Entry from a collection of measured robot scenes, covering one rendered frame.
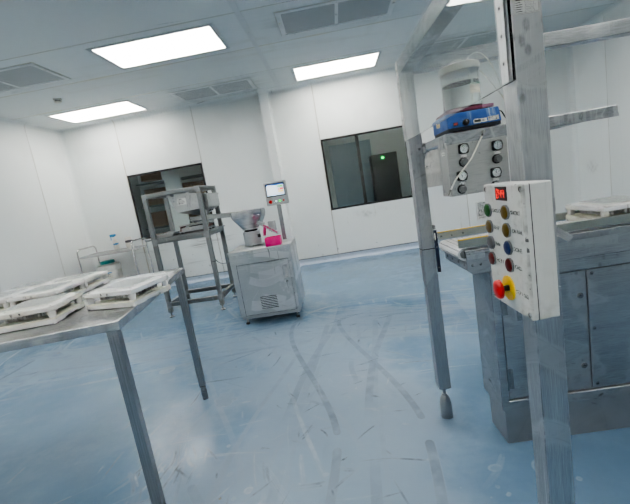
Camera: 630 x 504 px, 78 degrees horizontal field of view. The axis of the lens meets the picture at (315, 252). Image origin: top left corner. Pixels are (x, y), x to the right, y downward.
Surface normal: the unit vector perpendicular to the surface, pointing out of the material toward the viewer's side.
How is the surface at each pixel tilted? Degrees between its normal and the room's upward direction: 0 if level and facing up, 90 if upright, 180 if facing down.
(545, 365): 86
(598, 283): 90
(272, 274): 89
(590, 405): 90
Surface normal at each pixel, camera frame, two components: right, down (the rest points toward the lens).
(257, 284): -0.06, 0.18
